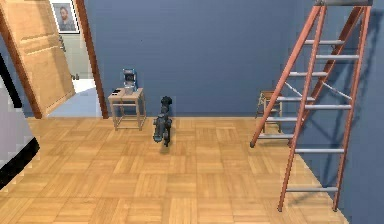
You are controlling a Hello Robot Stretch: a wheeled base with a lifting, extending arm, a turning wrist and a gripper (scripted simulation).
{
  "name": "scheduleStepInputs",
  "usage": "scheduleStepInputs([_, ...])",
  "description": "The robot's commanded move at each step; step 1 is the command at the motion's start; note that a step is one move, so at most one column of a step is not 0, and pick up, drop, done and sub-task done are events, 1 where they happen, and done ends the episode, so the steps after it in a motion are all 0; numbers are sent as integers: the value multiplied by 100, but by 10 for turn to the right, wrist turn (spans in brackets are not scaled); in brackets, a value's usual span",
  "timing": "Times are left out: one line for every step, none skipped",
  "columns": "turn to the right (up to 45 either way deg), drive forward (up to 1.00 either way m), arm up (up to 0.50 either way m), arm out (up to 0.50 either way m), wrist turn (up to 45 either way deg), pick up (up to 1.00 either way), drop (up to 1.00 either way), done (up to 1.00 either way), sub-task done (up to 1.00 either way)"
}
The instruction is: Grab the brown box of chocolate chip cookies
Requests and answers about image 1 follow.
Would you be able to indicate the grey cup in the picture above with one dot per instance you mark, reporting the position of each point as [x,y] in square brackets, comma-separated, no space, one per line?
[129,89]

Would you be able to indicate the small beige side table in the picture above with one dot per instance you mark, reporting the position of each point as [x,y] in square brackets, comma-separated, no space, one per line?
[126,97]

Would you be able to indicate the small wooden stool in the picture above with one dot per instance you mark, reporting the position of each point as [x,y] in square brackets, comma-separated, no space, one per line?
[266,96]

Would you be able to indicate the small black flat thing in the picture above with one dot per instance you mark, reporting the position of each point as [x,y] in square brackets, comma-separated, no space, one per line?
[116,91]

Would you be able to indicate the red ladder with grey rungs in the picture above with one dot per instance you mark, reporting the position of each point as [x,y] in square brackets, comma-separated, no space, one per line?
[308,80]

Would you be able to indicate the framed portrait picture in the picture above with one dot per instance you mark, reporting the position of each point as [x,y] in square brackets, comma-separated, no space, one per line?
[65,16]

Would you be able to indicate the light wooden room door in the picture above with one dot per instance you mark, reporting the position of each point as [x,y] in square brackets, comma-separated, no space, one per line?
[40,56]

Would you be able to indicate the grey black-edged furniture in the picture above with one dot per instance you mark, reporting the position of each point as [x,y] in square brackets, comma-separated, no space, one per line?
[13,133]

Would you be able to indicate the brown door frame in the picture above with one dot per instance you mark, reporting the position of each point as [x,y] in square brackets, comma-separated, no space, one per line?
[92,63]

